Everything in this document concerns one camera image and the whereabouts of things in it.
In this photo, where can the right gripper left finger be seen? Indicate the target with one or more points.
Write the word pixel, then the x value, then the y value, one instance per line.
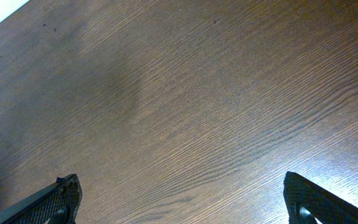
pixel 57 203

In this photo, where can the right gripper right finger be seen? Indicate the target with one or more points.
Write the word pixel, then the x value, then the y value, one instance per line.
pixel 307 202

